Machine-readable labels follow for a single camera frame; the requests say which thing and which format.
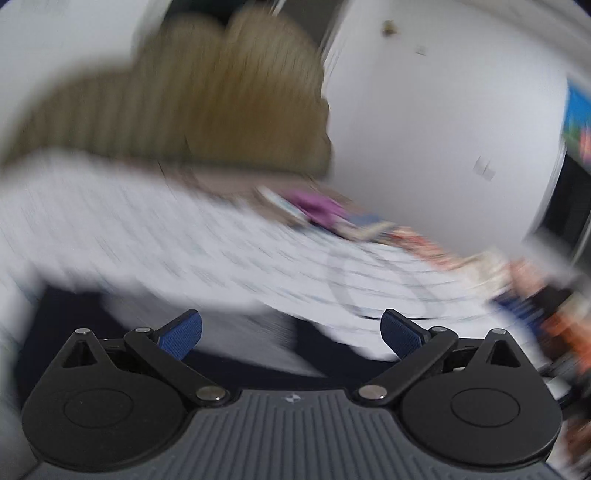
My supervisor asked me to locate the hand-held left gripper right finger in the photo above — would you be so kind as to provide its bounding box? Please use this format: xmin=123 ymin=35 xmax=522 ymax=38
xmin=352 ymin=309 xmax=533 ymax=408

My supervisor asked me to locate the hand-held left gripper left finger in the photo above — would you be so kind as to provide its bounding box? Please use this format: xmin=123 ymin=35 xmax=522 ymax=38
xmin=61 ymin=309 xmax=229 ymax=407

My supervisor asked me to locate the dark cloth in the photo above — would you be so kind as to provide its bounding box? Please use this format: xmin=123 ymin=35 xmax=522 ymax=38
xmin=11 ymin=284 xmax=398 ymax=395

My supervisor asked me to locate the white script-printed bedsheet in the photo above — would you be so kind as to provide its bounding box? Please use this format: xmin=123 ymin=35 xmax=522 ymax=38
xmin=0 ymin=151 xmax=525 ymax=372

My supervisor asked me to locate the colourful printed cloth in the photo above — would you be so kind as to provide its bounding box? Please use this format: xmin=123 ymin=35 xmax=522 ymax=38
xmin=342 ymin=216 xmax=591 ymax=370

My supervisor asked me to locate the purple cloth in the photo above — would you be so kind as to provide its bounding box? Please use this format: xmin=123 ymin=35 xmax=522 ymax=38
xmin=284 ymin=188 xmax=354 ymax=234

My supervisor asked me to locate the dark screen with colourful picture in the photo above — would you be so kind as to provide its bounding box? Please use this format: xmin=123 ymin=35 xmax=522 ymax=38
xmin=531 ymin=154 xmax=591 ymax=271

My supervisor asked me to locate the olive striped pillow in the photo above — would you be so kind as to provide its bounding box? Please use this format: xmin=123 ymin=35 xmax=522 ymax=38
xmin=134 ymin=8 xmax=336 ymax=180
xmin=0 ymin=62 xmax=195 ymax=168

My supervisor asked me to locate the wall tape piece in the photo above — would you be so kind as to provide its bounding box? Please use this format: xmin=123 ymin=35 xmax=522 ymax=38
xmin=473 ymin=156 xmax=498 ymax=182

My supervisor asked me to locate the wall poster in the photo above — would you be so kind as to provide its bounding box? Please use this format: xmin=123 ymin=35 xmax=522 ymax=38
xmin=560 ymin=78 xmax=591 ymax=163

